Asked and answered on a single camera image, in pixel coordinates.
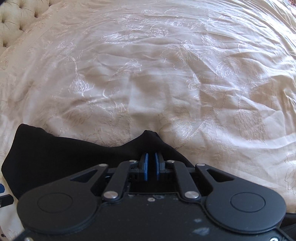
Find black pants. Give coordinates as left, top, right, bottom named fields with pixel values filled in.
left=1, top=124, right=193, bottom=199

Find cream embroidered bedspread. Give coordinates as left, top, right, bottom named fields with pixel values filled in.
left=0, top=0, right=296, bottom=241

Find cream tufted headboard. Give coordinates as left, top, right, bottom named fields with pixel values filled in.
left=1, top=0, right=59, bottom=53

